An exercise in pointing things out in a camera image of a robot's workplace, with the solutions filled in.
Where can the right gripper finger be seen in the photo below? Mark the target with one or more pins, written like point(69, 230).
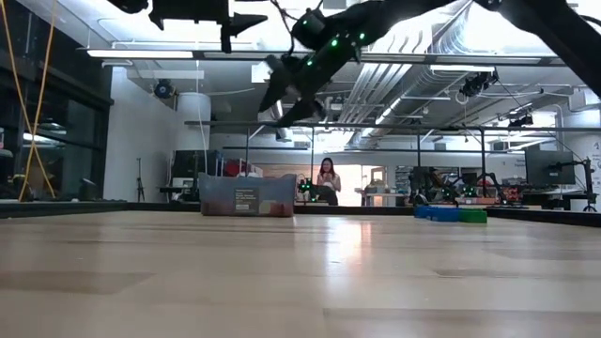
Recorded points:
point(278, 80)
point(303, 112)

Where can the large blue toy block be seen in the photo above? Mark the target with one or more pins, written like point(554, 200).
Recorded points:
point(445, 214)

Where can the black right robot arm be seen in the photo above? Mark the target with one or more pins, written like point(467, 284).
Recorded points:
point(554, 23)

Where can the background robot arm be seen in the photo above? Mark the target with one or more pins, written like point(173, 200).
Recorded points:
point(307, 188)
point(451, 190)

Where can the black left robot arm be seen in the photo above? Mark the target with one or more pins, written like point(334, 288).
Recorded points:
point(129, 4)

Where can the ceiling light strip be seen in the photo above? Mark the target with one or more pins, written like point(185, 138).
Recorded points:
point(462, 68)
point(139, 54)

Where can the person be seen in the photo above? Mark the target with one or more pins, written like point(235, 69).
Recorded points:
point(328, 180)

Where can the white cylindrical tank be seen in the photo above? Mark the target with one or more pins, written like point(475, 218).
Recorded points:
point(193, 122)

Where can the grey translucent plastic bin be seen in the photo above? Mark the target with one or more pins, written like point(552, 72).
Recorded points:
point(220, 197)

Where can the dark background screen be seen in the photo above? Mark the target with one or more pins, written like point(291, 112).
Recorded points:
point(190, 164)

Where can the black tripod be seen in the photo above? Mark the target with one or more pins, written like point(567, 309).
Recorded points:
point(139, 183)

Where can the green toy block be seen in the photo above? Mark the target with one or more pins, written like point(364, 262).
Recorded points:
point(473, 216)

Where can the black computer monitor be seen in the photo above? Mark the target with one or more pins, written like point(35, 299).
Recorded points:
point(549, 166)

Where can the black monitor stand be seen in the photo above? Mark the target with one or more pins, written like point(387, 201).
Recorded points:
point(587, 188)

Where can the background black metal frame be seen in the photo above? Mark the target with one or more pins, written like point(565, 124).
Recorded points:
point(375, 125)

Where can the ceiling camera rig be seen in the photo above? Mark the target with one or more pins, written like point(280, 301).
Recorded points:
point(476, 84)

